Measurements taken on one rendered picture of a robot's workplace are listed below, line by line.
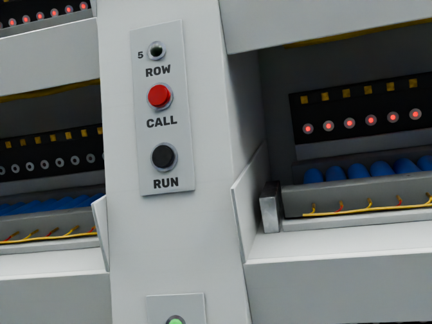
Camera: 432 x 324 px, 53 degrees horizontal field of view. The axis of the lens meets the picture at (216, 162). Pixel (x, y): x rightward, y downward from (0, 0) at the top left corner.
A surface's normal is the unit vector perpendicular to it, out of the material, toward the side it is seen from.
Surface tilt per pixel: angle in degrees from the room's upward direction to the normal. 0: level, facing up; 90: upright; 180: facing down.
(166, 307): 90
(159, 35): 90
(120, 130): 90
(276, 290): 109
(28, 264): 19
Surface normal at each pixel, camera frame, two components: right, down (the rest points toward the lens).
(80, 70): -0.22, 0.21
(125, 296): -0.25, -0.12
